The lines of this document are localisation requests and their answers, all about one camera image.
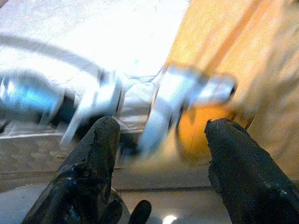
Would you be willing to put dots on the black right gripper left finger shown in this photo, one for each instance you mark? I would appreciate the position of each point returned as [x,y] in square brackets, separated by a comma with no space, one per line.
[88,172]

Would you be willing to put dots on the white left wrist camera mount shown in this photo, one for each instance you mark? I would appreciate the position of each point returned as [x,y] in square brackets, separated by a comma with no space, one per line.
[102,93]

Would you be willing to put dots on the yellow cartoon egg quilt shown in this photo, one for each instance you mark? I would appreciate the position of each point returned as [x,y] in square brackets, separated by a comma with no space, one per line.
[257,70]

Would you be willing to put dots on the white mattress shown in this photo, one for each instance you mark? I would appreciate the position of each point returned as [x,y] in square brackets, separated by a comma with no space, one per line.
[116,35]

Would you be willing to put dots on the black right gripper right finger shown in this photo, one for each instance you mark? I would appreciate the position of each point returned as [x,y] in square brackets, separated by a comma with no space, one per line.
[252,182]

